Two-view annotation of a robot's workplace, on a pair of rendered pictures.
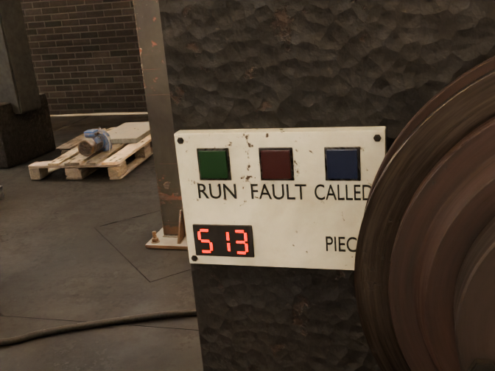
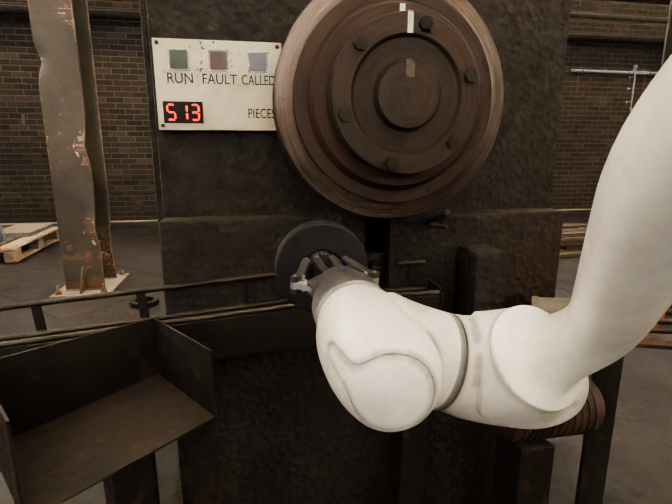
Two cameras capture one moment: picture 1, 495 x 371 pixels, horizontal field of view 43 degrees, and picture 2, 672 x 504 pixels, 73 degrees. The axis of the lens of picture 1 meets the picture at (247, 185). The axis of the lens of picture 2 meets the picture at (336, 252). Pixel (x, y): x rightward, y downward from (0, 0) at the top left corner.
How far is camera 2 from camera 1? 0.53 m
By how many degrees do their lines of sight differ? 27
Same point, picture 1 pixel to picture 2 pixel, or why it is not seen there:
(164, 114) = (68, 190)
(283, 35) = not seen: outside the picture
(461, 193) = (328, 36)
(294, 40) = not seen: outside the picture
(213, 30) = not seen: outside the picture
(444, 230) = (321, 53)
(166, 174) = (69, 238)
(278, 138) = (220, 44)
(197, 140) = (167, 43)
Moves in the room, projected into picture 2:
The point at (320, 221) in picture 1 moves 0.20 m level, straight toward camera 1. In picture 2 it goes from (245, 98) to (264, 86)
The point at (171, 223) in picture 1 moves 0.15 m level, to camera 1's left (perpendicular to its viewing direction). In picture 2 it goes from (73, 279) to (48, 282)
